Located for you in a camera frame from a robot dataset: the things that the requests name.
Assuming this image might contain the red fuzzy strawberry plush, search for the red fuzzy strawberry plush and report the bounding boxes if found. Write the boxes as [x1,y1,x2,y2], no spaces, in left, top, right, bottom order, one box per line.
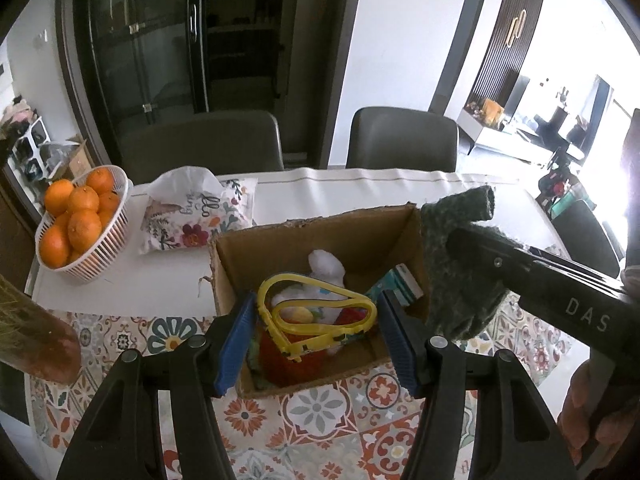
[249,309,369,388]

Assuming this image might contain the dark green knitted cloth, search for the dark green knitted cloth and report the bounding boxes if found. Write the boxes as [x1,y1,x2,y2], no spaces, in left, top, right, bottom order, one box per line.
[420,185,508,340]

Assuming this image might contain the teal tissue pack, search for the teal tissue pack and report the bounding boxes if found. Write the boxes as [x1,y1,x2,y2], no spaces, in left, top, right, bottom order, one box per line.
[366,263,424,309]

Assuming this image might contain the yellow plastic headband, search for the yellow plastic headband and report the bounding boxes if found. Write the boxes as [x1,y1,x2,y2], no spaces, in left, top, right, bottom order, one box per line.
[256,273,378,363]

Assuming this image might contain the white plush bunny toy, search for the white plush bunny toy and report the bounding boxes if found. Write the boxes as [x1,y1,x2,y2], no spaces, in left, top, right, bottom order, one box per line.
[269,249,350,356]

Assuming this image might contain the person right hand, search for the person right hand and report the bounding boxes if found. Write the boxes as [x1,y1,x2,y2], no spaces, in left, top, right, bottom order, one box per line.
[558,360,639,471]

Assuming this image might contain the dark chair right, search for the dark chair right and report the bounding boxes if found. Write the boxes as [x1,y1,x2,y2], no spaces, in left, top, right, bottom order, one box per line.
[552,200,620,278]

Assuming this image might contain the dark chair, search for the dark chair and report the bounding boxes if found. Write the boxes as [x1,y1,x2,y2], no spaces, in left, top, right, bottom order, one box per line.
[346,106,459,172]
[552,200,620,278]
[119,110,284,184]

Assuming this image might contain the patterned table runner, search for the patterned table runner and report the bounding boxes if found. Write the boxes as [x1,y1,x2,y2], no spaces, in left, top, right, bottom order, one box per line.
[26,296,588,479]

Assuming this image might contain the brown cardboard box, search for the brown cardboard box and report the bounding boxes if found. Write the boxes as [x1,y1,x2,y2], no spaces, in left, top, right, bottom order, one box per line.
[209,204,428,399]

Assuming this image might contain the white tv console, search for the white tv console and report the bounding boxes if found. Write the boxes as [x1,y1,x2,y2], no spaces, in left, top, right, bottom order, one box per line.
[456,106,566,162]

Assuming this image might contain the floral tissue pouch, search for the floral tissue pouch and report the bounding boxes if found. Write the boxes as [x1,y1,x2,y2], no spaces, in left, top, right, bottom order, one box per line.
[139,166,258,255]

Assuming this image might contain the dark chair middle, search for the dark chair middle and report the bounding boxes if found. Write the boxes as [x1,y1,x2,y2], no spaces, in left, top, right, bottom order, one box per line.
[346,106,459,172]

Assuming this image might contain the white basket of oranges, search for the white basket of oranges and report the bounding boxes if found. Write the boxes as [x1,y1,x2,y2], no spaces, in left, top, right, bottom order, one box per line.
[35,165,132,282]

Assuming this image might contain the glass vase with dried flowers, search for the glass vase with dried flowers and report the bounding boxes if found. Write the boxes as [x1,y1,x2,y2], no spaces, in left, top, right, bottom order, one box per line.
[1,276,81,386]

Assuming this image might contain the dark chair left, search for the dark chair left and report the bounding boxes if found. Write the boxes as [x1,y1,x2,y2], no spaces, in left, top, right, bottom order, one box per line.
[119,110,284,184]

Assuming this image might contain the black glass cabinet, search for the black glass cabinet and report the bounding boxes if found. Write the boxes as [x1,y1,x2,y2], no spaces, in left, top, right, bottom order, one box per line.
[55,0,358,168]

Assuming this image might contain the dark slatted wall panel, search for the dark slatted wall panel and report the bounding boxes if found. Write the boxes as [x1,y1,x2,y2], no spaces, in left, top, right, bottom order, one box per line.
[468,0,544,106]

